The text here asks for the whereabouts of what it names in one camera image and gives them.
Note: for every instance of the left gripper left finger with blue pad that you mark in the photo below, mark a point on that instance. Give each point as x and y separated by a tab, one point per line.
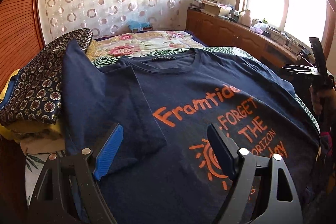
53	201

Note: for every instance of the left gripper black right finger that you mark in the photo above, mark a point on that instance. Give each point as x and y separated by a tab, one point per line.
277	200

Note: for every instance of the navy blue printed t-shirt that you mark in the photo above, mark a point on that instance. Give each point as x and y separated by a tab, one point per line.
165	170

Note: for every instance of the person's right hand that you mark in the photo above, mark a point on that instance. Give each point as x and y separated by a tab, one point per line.
323	100

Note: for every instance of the green leaf-print sheet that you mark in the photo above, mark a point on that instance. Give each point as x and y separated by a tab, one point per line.
183	52

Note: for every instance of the yellow plush toy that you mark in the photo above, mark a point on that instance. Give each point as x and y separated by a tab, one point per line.
15	132

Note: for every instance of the white plastic bag on cabinet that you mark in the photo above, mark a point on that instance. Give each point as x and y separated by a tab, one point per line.
259	28

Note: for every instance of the pink bottle on cabinet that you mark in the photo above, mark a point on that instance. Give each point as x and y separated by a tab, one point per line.
246	19

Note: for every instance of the dark circle-patterned pillow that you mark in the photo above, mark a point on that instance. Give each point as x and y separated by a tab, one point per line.
52	54

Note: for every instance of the wooden sideboard cabinet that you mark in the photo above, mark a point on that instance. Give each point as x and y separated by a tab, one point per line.
213	31

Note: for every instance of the cardboard box on cabinet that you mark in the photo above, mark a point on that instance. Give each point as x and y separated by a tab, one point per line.
217	9

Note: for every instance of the wooden louvered wardrobe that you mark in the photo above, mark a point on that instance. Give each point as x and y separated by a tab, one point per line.
21	35

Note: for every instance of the floral blanket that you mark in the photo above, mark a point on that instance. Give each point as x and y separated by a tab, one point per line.
138	44

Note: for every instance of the blue tissue box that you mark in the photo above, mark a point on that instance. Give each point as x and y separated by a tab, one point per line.
136	26

